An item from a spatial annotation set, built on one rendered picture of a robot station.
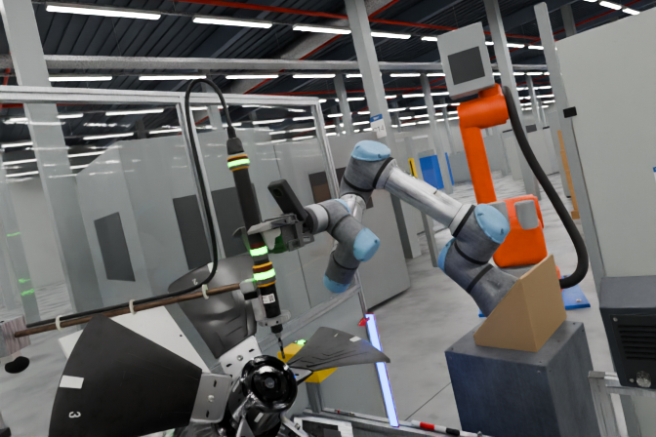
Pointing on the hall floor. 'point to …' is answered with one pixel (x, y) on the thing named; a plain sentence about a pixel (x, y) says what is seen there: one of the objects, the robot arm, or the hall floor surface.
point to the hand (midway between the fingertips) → (243, 229)
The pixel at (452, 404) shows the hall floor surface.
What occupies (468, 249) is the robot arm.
